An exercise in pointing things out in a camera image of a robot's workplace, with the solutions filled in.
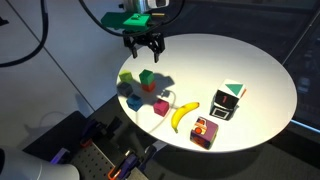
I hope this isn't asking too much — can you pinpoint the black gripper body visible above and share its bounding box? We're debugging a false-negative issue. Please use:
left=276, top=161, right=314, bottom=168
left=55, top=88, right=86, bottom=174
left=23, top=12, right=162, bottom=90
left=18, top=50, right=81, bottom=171
left=122, top=29, right=166, bottom=47

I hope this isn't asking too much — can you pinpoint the white black picture cube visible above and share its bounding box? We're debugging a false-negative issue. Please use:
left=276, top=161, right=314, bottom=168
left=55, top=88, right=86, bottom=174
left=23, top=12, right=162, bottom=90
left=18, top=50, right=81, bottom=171
left=209, top=78, right=247, bottom=122

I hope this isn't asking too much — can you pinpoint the purple orange spring clamp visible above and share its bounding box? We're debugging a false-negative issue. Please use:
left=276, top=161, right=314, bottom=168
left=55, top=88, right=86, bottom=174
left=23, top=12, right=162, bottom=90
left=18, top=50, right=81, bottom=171
left=79, top=116, right=123, bottom=149
left=107, top=145, right=158, bottom=180

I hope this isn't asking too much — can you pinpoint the magenta block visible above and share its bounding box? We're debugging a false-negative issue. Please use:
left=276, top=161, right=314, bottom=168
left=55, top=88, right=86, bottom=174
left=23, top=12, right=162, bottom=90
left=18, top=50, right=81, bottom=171
left=152, top=98, right=171, bottom=118

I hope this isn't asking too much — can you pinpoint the light green block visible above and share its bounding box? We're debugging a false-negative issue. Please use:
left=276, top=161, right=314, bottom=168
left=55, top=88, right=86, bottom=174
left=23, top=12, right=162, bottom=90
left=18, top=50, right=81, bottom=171
left=118, top=69, right=134, bottom=84

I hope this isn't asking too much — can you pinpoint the dark green block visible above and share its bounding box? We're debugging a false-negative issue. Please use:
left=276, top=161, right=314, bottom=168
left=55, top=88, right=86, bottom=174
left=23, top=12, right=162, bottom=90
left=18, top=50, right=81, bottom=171
left=138, top=68, right=156, bottom=85

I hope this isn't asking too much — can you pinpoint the yellow banana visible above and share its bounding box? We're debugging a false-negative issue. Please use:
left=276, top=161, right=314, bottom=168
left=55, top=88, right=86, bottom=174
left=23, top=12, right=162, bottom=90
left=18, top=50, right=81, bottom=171
left=170, top=101, right=201, bottom=134

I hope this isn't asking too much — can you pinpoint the red block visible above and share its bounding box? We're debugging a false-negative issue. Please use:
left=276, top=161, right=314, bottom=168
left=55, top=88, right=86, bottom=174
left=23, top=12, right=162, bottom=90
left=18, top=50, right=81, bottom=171
left=140, top=81, right=157, bottom=94

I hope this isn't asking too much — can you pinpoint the purple picture cube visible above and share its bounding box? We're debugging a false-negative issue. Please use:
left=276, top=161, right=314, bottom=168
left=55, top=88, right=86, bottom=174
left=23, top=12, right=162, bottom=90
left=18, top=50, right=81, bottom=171
left=189, top=116, right=220, bottom=151

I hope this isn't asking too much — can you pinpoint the perforated metal breadboard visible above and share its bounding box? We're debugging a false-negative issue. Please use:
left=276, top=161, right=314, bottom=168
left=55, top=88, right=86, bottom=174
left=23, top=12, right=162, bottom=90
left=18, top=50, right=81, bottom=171
left=70, top=142, right=149, bottom=180

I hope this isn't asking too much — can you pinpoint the blue block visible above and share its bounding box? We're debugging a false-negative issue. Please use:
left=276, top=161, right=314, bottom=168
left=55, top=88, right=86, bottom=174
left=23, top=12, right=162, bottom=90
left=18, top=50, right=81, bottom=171
left=126, top=93, right=144, bottom=113

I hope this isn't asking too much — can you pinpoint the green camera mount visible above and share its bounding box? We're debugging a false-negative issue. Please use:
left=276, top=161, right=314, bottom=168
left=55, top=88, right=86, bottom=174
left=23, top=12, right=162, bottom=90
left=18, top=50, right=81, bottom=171
left=100, top=11, right=152, bottom=37

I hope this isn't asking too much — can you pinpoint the grey block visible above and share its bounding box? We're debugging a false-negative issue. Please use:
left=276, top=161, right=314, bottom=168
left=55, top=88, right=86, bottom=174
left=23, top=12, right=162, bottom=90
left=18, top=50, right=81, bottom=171
left=116, top=81, right=134, bottom=98

